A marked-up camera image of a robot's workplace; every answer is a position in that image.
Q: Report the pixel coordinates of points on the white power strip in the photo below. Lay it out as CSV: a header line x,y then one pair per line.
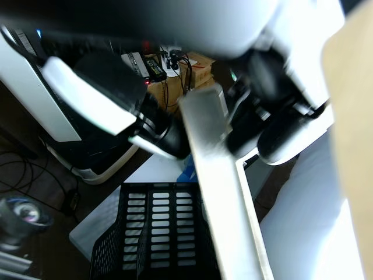
x,y
172,73

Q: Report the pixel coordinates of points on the tan beige book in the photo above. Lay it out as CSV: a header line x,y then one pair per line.
x,y
221,189

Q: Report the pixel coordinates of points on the blue metal bookend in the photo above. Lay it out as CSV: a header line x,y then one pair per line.
x,y
188,172

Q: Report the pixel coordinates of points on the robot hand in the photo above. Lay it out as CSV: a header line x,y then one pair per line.
x,y
279,137

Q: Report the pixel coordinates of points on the black battery pack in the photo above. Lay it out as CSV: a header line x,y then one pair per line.
x,y
156,70

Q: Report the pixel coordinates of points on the round glass camera lens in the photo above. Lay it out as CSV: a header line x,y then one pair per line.
x,y
26,216

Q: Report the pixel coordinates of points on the brown cardboard box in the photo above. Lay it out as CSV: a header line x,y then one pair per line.
x,y
175,96

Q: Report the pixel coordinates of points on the tan wooden panel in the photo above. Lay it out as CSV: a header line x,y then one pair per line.
x,y
355,116

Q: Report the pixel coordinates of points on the grey aluminium frame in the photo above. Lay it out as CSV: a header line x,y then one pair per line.
x,y
14,265

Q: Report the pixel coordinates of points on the white cloth backdrop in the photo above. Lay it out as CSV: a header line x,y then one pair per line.
x,y
306,218

